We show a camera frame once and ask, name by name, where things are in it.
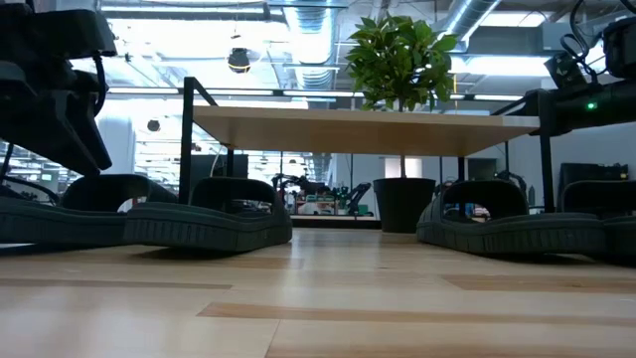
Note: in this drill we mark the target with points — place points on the black cabinet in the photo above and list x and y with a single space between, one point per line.
591 171

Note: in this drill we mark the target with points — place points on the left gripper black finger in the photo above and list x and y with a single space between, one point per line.
45 129
92 114

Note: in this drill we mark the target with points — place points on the black ceiling spotlight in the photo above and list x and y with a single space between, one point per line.
239 60

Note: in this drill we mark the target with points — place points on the long ceiling light strip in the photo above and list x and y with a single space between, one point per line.
144 91
497 97

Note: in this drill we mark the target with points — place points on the dark green rubber slide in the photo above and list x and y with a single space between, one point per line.
621 233
199 233
497 233
49 224

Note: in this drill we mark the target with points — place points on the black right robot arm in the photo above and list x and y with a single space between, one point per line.
616 99

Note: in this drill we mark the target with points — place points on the silver ribbed ventilation duct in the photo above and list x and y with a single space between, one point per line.
313 45

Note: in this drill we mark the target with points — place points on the background black robot arm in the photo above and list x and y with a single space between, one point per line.
359 196

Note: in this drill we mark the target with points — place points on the wooden shelf with black frame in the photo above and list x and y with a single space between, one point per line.
348 131

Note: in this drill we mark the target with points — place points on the green leafy potted plant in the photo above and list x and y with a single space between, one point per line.
397 59

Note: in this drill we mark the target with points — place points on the black computer monitor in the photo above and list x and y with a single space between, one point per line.
218 166

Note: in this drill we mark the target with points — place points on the black table edge rail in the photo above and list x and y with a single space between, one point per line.
335 222

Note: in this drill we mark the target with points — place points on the black plant pot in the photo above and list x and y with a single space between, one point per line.
403 204

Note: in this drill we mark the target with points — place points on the small black ceiling dome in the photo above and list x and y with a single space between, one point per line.
153 125

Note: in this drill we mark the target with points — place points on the white round pillar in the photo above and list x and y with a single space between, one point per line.
116 144

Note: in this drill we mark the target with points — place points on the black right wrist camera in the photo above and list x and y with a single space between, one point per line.
565 70

